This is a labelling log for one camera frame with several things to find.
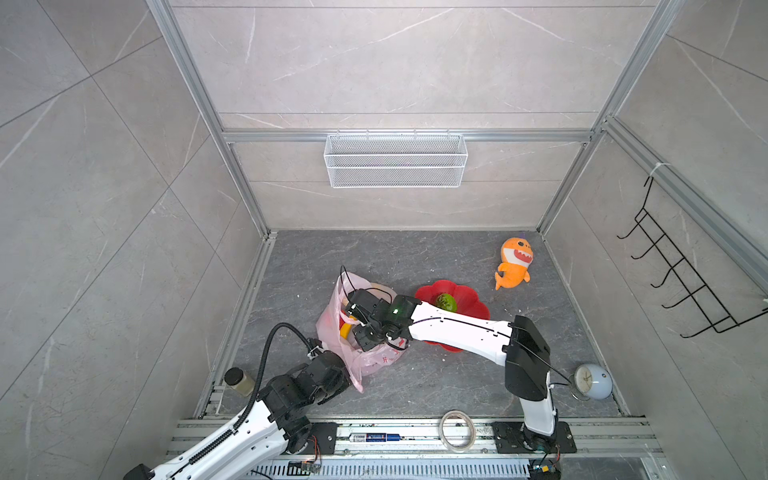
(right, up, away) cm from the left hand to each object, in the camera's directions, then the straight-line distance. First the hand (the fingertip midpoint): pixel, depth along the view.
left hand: (353, 368), depth 79 cm
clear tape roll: (+23, -14, -6) cm, 28 cm away
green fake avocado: (+28, +16, +13) cm, 35 cm away
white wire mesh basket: (+12, +63, +21) cm, 68 cm away
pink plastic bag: (-1, +5, -3) cm, 6 cm away
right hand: (+3, +9, +1) cm, 9 cm away
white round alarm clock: (+62, -2, -4) cm, 63 cm away
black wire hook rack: (+78, +18, -19) cm, 82 cm away
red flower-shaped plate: (+36, +15, +19) cm, 43 cm away
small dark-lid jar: (-28, -1, -6) cm, 28 cm away
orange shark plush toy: (+54, +30, +23) cm, 66 cm away
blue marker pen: (+6, -15, -6) cm, 17 cm away
